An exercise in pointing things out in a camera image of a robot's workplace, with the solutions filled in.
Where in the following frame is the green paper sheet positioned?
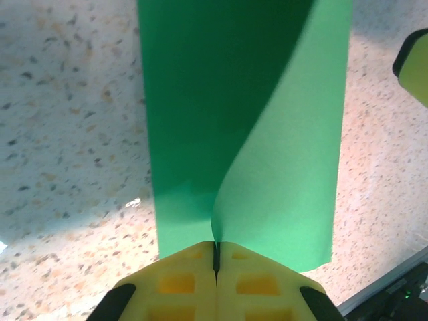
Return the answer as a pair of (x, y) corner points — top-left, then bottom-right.
(136, 0), (354, 273)

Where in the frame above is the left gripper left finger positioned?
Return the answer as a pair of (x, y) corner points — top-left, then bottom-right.
(86, 241), (217, 321)

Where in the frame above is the aluminium mounting rail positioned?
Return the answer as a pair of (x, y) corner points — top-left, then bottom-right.
(336, 247), (428, 314)

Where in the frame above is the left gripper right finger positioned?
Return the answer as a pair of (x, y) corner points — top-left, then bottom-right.
(215, 241), (345, 321)

